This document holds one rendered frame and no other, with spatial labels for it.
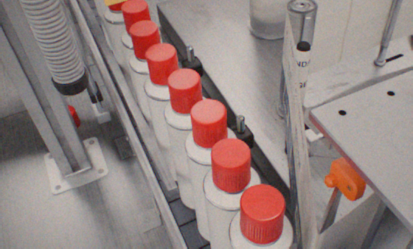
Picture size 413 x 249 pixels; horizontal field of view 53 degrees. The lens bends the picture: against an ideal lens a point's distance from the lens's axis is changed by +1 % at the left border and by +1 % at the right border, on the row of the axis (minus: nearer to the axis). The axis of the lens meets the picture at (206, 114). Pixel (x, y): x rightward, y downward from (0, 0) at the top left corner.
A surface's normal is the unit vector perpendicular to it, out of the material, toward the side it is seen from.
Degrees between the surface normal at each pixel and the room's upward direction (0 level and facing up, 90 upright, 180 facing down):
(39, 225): 0
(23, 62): 90
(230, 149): 3
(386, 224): 90
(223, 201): 45
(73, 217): 0
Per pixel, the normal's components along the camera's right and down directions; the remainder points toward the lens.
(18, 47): 0.41, 0.63
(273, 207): -0.10, -0.71
